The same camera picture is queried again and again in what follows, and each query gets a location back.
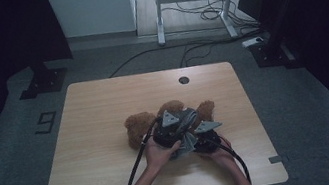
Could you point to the white cabinet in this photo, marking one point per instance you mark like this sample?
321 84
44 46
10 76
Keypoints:
91 8

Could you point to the grey cloth garment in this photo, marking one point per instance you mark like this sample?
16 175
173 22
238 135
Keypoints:
189 142

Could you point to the black stand base plate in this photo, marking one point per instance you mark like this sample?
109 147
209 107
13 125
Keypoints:
45 81
272 54

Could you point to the white power strip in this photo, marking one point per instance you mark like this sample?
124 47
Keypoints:
252 41

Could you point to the brown teddy bear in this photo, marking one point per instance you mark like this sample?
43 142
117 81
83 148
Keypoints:
138 129

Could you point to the person's right hand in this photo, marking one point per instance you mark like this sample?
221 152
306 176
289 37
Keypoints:
222 155

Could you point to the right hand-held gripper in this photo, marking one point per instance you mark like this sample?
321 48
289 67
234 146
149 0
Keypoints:
208 144

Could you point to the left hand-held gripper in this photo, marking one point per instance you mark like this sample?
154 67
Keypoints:
168 135

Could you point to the grey tape piece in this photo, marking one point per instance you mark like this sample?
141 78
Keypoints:
278 159

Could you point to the person's left hand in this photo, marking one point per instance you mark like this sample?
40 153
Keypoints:
159 155

